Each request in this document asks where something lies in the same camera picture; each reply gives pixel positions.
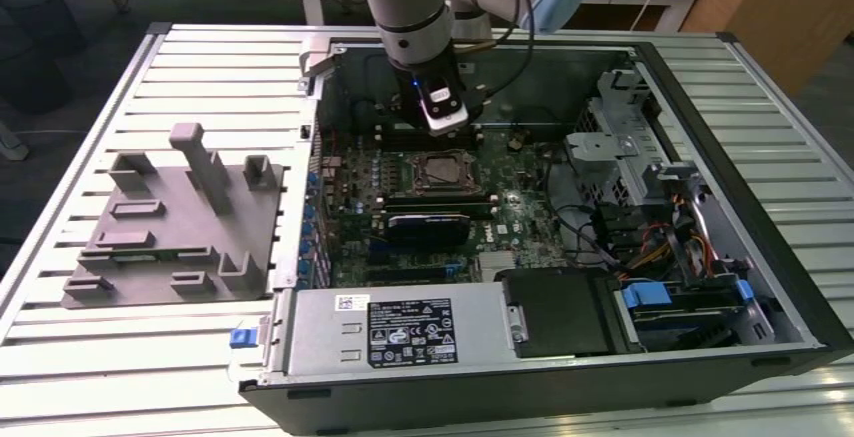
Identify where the silver CPU chip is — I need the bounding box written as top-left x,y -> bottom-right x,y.
426,156 -> 467,183

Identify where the CPU socket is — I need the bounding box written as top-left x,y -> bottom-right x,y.
407,150 -> 483,197

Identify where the black RAM slot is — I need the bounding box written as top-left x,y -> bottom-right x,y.
383,200 -> 501,208
383,211 -> 501,219
383,195 -> 501,203
383,206 -> 501,214
377,123 -> 483,131
377,128 -> 483,135
377,132 -> 483,139
377,137 -> 483,144

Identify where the small black graphics card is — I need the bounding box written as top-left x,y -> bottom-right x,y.
385,212 -> 473,249

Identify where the green motherboard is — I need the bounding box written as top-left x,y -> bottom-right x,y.
310,124 -> 606,289

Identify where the silver metal drive cage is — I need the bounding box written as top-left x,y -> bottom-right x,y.
564,69 -> 676,208

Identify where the black expansion slot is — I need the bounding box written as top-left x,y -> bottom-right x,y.
367,265 -> 447,284

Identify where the silver chipset heatsink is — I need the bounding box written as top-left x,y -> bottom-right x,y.
479,251 -> 521,278

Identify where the grey parts rack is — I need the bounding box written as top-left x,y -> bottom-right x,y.
59,121 -> 290,311

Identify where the silver power supply unit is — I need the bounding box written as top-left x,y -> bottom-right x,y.
283,284 -> 529,376

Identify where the black plastic shroud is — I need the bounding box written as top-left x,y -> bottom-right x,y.
499,266 -> 633,361

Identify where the hard disk in blue carrier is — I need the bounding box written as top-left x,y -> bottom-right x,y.
617,276 -> 760,353

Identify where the black office chair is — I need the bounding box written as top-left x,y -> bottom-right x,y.
0,0 -> 92,113

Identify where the wooden cabinet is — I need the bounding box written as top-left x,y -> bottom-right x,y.
684,0 -> 854,96

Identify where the black PC case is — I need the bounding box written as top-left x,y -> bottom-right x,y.
237,31 -> 854,436

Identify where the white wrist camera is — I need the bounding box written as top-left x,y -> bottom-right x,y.
417,74 -> 473,137

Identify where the black wire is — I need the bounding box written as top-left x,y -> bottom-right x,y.
543,144 -> 626,271

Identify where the grey plastic bracket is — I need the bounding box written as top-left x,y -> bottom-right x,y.
644,160 -> 710,203

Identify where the orange power wire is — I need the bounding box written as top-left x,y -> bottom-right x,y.
617,223 -> 673,279

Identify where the yellow power wire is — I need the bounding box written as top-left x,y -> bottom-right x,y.
686,234 -> 710,271

